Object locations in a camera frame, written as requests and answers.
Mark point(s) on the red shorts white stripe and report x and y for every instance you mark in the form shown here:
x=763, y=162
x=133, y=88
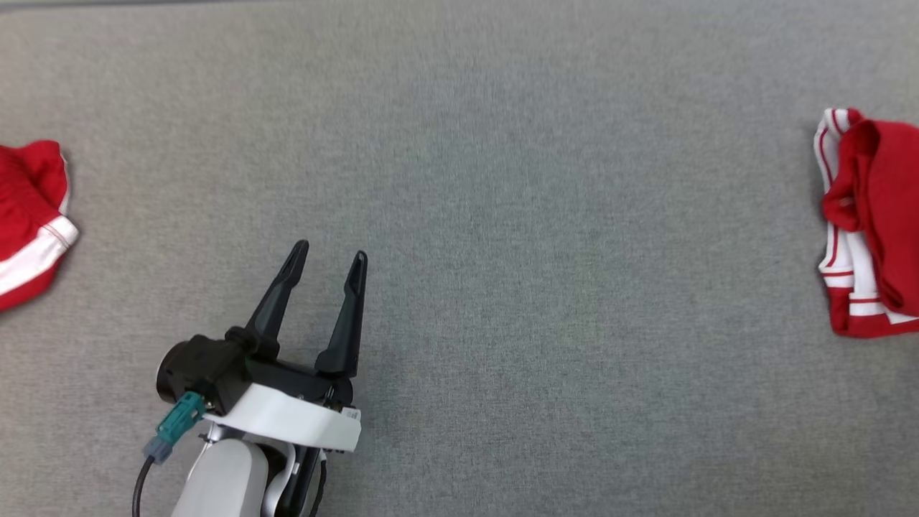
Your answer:
x=21, y=208

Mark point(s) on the red basketball jersey white sleeves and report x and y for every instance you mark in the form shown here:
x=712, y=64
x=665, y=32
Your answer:
x=883, y=208

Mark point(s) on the teal left camera connector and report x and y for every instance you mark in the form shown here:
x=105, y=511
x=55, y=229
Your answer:
x=178, y=424

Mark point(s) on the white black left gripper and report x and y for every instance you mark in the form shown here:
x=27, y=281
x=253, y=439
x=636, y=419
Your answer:
x=294, y=416

